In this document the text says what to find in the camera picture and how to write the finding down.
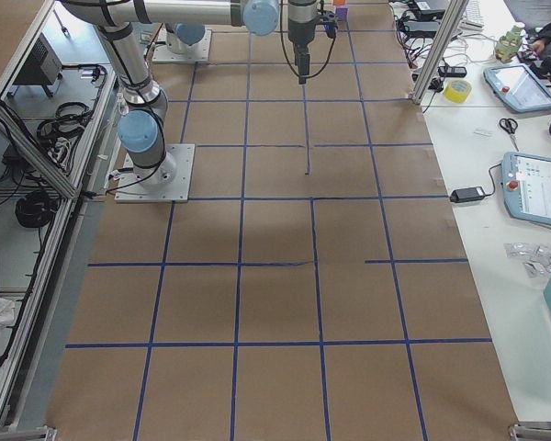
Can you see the aluminium side frame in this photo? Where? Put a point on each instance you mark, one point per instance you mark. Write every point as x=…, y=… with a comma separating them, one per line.
x=45, y=146

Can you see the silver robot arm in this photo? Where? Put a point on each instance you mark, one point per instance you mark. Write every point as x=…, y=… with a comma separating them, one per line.
x=259, y=17
x=141, y=129

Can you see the near teach pendant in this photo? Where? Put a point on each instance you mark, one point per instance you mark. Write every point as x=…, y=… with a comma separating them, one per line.
x=526, y=183

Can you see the aluminium upright post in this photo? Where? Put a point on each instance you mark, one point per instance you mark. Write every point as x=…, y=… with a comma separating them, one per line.
x=451, y=19

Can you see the plastic bags of screws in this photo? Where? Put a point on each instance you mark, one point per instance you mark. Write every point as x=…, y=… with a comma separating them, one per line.
x=536, y=257

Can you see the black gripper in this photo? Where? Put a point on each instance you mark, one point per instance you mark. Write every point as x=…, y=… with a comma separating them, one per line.
x=299, y=33

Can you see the black power brick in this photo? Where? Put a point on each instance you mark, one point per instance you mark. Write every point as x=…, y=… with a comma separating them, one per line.
x=467, y=194

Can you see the teach pendant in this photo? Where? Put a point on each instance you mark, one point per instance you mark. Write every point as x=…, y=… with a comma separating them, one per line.
x=526, y=183
x=518, y=88

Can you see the yellow tape roll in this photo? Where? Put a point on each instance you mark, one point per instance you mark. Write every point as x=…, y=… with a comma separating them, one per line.
x=457, y=90

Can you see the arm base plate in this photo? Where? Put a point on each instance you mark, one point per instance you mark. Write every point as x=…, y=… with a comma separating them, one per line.
x=170, y=50
x=170, y=182

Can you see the black scissors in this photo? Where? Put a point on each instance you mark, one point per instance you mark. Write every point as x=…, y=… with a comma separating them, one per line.
x=510, y=126

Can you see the far teach pendant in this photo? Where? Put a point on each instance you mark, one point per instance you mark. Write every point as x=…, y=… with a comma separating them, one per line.
x=518, y=88

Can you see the black control box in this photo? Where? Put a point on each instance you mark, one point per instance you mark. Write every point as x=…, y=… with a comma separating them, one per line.
x=42, y=67

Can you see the purple foam block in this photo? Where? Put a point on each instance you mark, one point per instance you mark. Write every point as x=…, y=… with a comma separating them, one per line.
x=341, y=12

